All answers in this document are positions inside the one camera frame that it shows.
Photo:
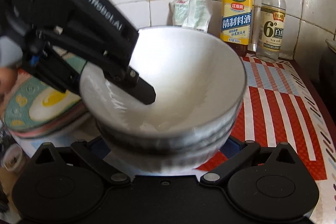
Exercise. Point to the white plastic seasoning bag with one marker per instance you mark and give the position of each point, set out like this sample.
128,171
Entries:
193,14

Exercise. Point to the white ribbed bowl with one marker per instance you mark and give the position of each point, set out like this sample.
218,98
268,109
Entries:
168,163
194,138
198,79

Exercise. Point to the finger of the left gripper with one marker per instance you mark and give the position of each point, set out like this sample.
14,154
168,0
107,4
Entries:
134,85

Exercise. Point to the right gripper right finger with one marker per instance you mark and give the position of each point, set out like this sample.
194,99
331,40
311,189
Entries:
239,153

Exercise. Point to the clear white vinegar bottle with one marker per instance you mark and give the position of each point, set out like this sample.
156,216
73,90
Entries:
272,22

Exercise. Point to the striped patchwork table mat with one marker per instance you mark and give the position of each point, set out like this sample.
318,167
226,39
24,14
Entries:
291,180

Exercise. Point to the yellow label cooking wine bottle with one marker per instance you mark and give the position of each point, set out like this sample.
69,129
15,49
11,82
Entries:
236,24

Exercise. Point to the blue fried egg plate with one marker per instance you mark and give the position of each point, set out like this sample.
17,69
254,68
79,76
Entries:
32,103

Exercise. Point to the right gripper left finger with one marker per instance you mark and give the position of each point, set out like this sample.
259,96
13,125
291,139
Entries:
93,153

